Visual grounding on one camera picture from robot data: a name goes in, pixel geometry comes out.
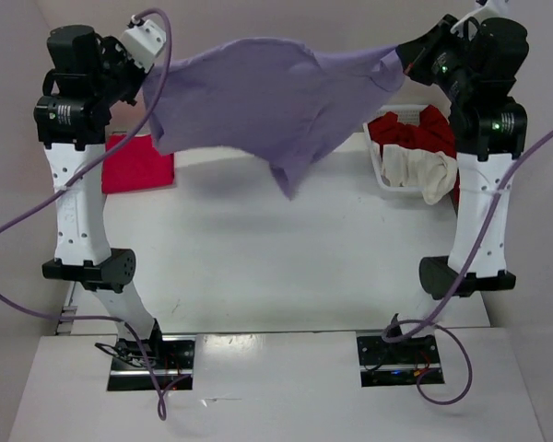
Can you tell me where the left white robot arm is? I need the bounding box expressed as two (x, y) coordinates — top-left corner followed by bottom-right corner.
(33, 20), (166, 368)

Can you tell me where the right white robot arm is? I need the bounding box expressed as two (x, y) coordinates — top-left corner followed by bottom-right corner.
(385, 14), (529, 362)

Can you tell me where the lavender t shirt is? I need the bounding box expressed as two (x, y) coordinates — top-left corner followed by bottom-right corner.
(142, 38), (405, 198)

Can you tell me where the dark red t shirt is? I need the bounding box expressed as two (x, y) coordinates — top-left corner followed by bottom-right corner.
(368, 105), (456, 158)

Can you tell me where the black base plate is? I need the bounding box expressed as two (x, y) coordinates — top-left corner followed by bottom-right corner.
(96, 336), (195, 392)
(356, 334), (444, 388)

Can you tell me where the cream white t shirt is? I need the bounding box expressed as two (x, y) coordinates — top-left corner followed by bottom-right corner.
(382, 145), (458, 205)

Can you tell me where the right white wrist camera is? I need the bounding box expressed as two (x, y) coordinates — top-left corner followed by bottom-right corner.
(451, 0), (509, 36)

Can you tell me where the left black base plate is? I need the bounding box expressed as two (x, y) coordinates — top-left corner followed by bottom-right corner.
(96, 336), (195, 392)

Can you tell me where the pink t shirt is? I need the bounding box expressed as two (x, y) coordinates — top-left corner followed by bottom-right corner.
(101, 134), (175, 194)

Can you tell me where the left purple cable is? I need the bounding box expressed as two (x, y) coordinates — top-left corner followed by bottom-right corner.
(0, 7), (172, 421)

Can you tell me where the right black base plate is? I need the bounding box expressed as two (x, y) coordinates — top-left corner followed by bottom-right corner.
(356, 334), (444, 388)

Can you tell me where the white plastic laundry basket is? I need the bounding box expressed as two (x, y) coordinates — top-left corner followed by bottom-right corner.
(361, 103), (432, 202)

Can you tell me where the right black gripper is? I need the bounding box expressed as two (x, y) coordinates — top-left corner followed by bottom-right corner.
(395, 13), (475, 100)

